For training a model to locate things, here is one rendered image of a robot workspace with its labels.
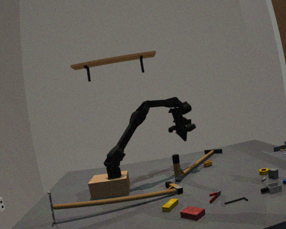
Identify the yellow ring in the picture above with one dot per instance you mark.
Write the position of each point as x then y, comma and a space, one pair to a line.
263, 171

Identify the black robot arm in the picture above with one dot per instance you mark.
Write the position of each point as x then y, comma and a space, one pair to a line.
117, 154

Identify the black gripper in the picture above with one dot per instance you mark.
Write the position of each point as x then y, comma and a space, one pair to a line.
181, 128

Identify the red flat block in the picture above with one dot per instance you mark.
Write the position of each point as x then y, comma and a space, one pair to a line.
194, 213

